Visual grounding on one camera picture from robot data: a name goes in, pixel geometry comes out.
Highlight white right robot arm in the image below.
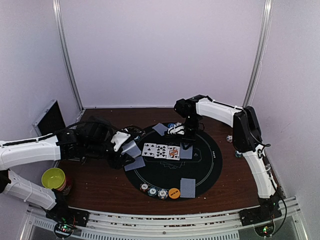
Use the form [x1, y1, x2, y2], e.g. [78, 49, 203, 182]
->
[165, 94, 282, 221]

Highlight blue-backed playing cards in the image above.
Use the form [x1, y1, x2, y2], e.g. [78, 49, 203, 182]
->
[180, 178, 196, 199]

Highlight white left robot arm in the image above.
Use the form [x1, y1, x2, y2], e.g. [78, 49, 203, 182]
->
[0, 116, 145, 222]

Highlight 50 chips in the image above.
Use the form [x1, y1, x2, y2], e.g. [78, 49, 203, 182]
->
[147, 187, 158, 197]

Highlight orange big blind button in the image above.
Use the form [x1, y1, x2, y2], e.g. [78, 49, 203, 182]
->
[168, 187, 181, 200]

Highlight five of clubs card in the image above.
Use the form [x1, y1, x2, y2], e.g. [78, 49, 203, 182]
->
[141, 142, 157, 158]

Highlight green blue 50 chip stack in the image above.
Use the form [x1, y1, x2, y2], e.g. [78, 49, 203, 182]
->
[234, 150, 243, 158]

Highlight yellow-green bowl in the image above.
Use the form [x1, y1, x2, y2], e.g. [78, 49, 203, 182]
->
[41, 167, 67, 191]

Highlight aluminium front rail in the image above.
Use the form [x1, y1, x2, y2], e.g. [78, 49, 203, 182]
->
[24, 196, 301, 240]

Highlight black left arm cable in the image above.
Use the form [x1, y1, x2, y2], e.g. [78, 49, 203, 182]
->
[49, 118, 126, 136]

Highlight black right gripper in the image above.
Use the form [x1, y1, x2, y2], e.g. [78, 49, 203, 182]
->
[180, 114, 201, 149]

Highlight grey card deck box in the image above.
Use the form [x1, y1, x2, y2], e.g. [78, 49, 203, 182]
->
[121, 140, 142, 159]

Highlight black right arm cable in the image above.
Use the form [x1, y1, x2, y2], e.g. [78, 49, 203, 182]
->
[247, 117, 288, 236]

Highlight blue white 10 chip stack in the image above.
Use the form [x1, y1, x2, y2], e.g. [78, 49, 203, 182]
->
[226, 135, 233, 143]

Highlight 10 chips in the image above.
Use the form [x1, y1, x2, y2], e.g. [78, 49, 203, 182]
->
[157, 189, 168, 200]

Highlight aluminium frame post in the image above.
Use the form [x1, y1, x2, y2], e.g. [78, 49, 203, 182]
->
[243, 0, 274, 106]
[51, 0, 85, 111]

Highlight left aluminium frame post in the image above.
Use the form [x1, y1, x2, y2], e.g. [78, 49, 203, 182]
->
[51, 0, 85, 111]

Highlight aluminium poker case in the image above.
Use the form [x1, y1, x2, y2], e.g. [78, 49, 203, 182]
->
[33, 99, 66, 136]

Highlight round black poker mat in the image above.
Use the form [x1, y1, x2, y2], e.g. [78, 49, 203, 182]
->
[125, 131, 223, 197]

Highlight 100 chips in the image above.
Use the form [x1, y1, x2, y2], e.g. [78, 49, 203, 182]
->
[139, 183, 150, 192]

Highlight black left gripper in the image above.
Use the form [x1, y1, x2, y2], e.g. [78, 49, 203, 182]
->
[84, 135, 135, 170]

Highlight right aluminium frame post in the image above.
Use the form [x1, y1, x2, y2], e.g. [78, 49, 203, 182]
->
[243, 0, 274, 106]

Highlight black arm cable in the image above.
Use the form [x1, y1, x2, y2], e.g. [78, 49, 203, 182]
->
[49, 118, 126, 136]
[247, 117, 288, 236]

